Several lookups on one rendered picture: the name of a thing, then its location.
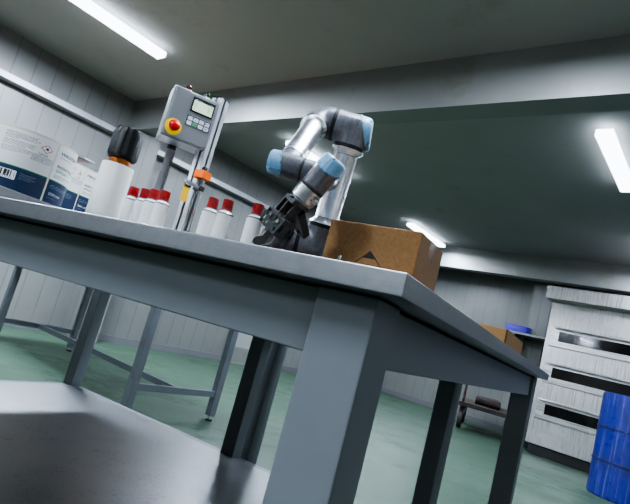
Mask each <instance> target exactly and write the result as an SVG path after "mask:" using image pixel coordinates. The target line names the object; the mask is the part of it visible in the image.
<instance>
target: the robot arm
mask: <svg viewBox="0 0 630 504"><path fill-rule="evenodd" d="M372 131H373V120H372V119H371V118H369V117H366V116H363V115H362V114H361V115H360V114H356V113H353V112H349V111H346V110H342V109H338V108H335V107H322V108H319V109H316V110H313V111H311V112H309V113H308V114H307V115H306V116H305V117H304V118H303V119H302V121H301V123H300V128H299V129H298V131H297V132H296V133H295V135H294V136H293V137H292V139H291V140H290V141H289V143H288V144H287V145H286V147H285V148H284V149H283V150H282V151H281V150H276V149H273V150H272V151H271V152H270V154H269V156H268V159H267V164H266V170H267V172H268V173H270V174H273V175H276V176H277V177H282V178H286V179H289V180H292V181H296V182H299V183H298V184H297V186H296V187H295V188H294V189H293V190H292V193H293V194H292V193H291V194H289V193H287V194H286V195H285V196H284V197H283V199H282V200H281V201H280V202H279V203H278V204H277V206H276V207H275V208H274V207H272V206H269V207H268V209H267V210H266V211H265V212H264V213H263V215H262V216H261V217H260V218H259V220H260V221H261V223H262V224H263V225H264V226H265V230H264V233H263V234H262V235H260V236H255V237H254V238H253V240H252V242H253V243H254V244H255V245H261V246H266V247H271V248H277V249H282V250H287V251H293V252H298V253H303V254H309V255H314V256H319V257H322V255H323V252H324V248H325V244H326V240H327V237H328V233H329V229H330V225H331V222H332V219H335V220H339V217H340V214H341V211H342V207H343V204H344V201H345V198H346V194H347V191H348V188H349V185H350V182H351V178H352V175H353V172H354V169H355V165H356V162H357V159H358V158H360V157H362V156H363V154H364V151H365V152H368V151H369V148H370V143H371V137H372ZM321 139H327V140H329V141H333V145H332V147H333V149H334V156H333V155H331V154H330V153H328V152H326V153H324V154H323V156H322V157H321V158H319V159H318V160H317V161H313V160H310V159H307V157H308V155H309V154H310V152H311V151H312V149H313V148H314V146H315V145H316V143H317V142H318V141H319V140H321ZM319 200H320V201H319ZM318 201H319V204H318V207H317V211H316V214H315V216H314V217H312V218H311V219H309V222H308V224H307V218H306V213H308V212H309V211H310V208H313V207H314V206H315V205H316V204H317V203H318ZM268 210H269V211H270V212H269V213H268V214H267V215H266V217H265V218H263V216H264V215H265V214H266V212H267V211H268ZM305 212H306V213H305Z"/></svg>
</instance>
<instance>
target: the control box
mask: <svg viewBox="0 0 630 504"><path fill-rule="evenodd" d="M194 96H195V97H198V98H200V99H202V100H205V101H207V102H209V103H211V104H214V105H216V107H215V111H214V114H213V117H212V120H211V119H208V118H206V117H204V116H201V115H199V114H197V113H194V112H192V111H190V108H191V105H192V102H193V99H194ZM218 107H219V104H218V103H217V102H215V101H213V100H210V99H208V98H206V97H203V96H201V95H199V94H197V93H194V92H192V91H190V90H188V89H185V88H183V87H181V86H179V85H175V86H174V88H173V89H172V91H171V92H170V95H169V98H168V101H167V105H166V108H165V111H164V114H163V117H162V120H161V123H160V126H159V129H158V132H157V135H156V139H157V140H159V141H162V142H165V143H167V144H171V145H174V146H176V147H177V148H180V149H183V150H185V151H188V152H190V153H193V154H195V153H196V150H198V151H201V152H202V151H204V149H205V148H206V145H207V142H208V139H209V136H210V132H211V129H212V126H213V123H214V119H215V116H216V113H217V110H218ZM188 114H189V115H191V116H194V117H196V118H199V119H201V120H203V121H206V122H208V123H210V124H211V126H210V129H209V133H208V134H207V133H205V132H202V131H200V130H197V129H195V128H193V127H190V126H188V125H185V121H186V118H187V115H188ZM171 120H177V121H178V122H179V123H180V128H179V129H178V130H177V131H172V130H171V129H170V128H169V122H170V121H171Z"/></svg>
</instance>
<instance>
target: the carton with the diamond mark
mask: <svg viewBox="0 0 630 504"><path fill-rule="evenodd" d="M338 255H342V258H341V261H346V262H351V263H357V264H362V265H367V266H373V267H378V268H383V269H389V270H394V271H399V272H405V273H408V274H409V275H411V276H412V277H413V278H415V279H416V280H418V281H419V282H420V283H422V284H423V285H425V286H426V287H427V288H429V289H430V290H432V291H433V292H434V289H435V285H436V281H437V276H438V272H439V268H440V264H441V259H442V255H443V253H442V252H441V251H440V250H439V249H438V248H437V246H436V245H435V243H434V242H433V241H431V240H430V239H429V238H428V237H427V236H426V235H425V234H424V233H423V232H417V231H411V230H404V229H397V228H390V227H383V226H376V225H369V224H362V223H356V222H349V221H342V220H335V219H332V222H331V225H330V229H329V233H328V237H327V240H326V244H325V248H324V252H323V255H322V257H325V258H330V259H335V260H337V257H338Z"/></svg>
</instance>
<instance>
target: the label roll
mask: <svg viewBox="0 0 630 504"><path fill-rule="evenodd" d="M77 159H78V154H77V153H76V152H75V151H74V150H72V149H71V148H69V147H67V146H65V145H64V144H62V143H60V142H58V141H55V140H53V139H51V138H49V137H46V136H44V135H42V134H39V133H36V132H34V131H31V130H28V129H25V128H22V127H19V126H16V125H12V124H8V123H4V122H0V185H1V186H3V187H6V188H9V189H11V190H14V191H17V192H19V193H22V194H25V195H28V196H30V197H33V198H36V199H38V200H41V201H44V202H46V203H49V204H52V205H54V206H57V207H60V208H61V205H62V202H63V199H64V196H65V193H66V190H67V188H68V185H69V182H70V179H71V176H72V173H73V170H74V167H75V164H76V162H77Z"/></svg>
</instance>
